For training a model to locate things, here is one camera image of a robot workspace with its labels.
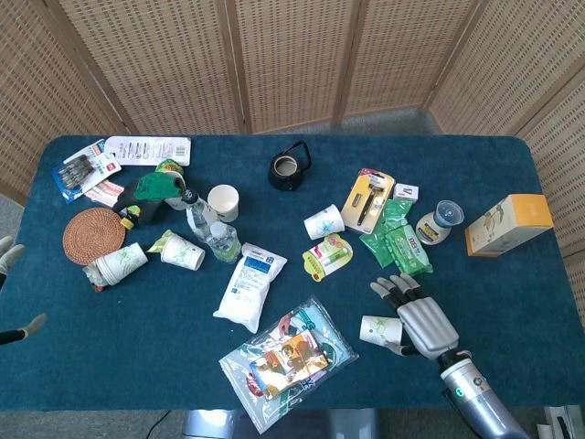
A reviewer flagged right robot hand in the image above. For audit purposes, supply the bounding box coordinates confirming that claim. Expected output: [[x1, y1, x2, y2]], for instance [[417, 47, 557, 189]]
[[369, 273, 461, 360]]

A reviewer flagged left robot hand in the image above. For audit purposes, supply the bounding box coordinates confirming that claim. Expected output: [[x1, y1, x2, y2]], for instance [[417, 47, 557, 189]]
[[0, 235, 48, 347]]

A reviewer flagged white paper cup green print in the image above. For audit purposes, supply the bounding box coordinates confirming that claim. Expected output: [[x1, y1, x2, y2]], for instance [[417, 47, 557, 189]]
[[359, 314, 404, 347]]

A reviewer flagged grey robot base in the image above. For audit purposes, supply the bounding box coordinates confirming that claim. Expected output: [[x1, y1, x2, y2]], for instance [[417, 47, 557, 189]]
[[181, 408, 380, 439]]

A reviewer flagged paper cup on left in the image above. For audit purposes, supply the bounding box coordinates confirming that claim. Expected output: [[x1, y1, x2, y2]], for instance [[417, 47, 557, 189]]
[[93, 241, 150, 287]]

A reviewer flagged paper cup blue flower print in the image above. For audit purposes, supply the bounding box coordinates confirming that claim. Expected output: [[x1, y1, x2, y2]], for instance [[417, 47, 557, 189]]
[[303, 203, 346, 241]]

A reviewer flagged paper cup green leaf print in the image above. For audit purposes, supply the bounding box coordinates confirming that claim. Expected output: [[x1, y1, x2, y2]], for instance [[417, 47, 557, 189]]
[[159, 233, 207, 271]]

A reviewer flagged plain white paper cup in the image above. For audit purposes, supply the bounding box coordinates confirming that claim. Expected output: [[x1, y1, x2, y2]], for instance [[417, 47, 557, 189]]
[[207, 184, 240, 224]]

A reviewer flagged green wet wipes pack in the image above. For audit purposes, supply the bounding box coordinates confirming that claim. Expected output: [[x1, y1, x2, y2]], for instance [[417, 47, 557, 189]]
[[385, 223, 434, 279]]

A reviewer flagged round woven coaster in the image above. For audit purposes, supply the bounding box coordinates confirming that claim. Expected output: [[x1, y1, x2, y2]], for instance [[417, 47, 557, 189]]
[[62, 207, 127, 265]]

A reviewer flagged small clear wrapped toy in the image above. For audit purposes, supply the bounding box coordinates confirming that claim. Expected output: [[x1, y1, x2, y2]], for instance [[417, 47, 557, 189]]
[[81, 264, 109, 294]]

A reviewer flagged green sachet pack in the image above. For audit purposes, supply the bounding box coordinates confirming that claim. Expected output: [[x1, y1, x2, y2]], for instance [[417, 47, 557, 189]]
[[358, 223, 397, 269], [381, 198, 414, 231]]

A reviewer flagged jar with clear lid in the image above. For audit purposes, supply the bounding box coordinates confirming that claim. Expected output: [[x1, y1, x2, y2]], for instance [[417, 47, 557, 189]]
[[415, 199, 466, 246]]

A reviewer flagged pens blister pack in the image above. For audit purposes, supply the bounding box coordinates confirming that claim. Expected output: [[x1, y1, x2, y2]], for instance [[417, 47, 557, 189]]
[[50, 140, 123, 205]]

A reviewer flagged red and white packet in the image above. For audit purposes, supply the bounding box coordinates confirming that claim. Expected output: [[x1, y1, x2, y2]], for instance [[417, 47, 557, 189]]
[[83, 179, 125, 207]]

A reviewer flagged lip balm blister pack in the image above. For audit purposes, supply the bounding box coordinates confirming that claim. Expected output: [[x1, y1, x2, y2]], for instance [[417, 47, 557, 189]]
[[301, 232, 355, 281]]

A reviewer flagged orange and white carton box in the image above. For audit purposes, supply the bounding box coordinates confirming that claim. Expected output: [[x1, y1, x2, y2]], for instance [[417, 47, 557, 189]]
[[464, 193, 555, 258]]

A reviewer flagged small yellow black item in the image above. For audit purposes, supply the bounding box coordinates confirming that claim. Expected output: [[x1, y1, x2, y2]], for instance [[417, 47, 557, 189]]
[[119, 205, 141, 230]]

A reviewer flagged small white box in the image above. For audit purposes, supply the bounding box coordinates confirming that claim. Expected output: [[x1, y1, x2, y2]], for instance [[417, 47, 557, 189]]
[[392, 182, 420, 202]]

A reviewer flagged razor in yellow blister pack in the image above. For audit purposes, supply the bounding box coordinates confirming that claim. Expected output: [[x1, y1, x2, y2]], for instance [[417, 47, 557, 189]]
[[340, 167, 397, 235]]

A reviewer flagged clear bag of snacks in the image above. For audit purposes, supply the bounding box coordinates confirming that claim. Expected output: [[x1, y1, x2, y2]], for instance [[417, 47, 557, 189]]
[[218, 294, 360, 434]]

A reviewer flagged green black glove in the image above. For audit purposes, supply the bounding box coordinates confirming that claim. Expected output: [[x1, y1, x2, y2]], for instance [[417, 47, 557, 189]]
[[112, 176, 184, 228]]

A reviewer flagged green yellow snack packet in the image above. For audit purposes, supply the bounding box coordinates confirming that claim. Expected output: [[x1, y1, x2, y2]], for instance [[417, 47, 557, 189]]
[[154, 158, 186, 177], [145, 228, 175, 255]]

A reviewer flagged white blister card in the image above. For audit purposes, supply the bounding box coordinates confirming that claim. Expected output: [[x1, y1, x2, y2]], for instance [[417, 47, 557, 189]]
[[103, 135, 193, 167]]

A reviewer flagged white cotton pad bag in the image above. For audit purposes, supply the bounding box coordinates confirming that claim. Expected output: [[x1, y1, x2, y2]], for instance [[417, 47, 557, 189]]
[[212, 241, 289, 334]]

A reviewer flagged water bottle black cap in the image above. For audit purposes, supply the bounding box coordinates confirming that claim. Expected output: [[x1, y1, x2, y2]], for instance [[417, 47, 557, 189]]
[[181, 187, 216, 243]]

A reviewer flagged water bottle clear cap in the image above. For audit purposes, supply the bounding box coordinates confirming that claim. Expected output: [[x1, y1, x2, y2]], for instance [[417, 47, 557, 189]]
[[206, 221, 242, 264]]

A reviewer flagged woven folding screen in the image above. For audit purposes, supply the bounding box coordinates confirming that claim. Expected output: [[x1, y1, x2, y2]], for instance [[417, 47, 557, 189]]
[[0, 0, 585, 328]]

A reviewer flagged black cable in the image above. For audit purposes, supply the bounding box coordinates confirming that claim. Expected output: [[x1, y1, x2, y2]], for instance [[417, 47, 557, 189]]
[[144, 410, 171, 434]]

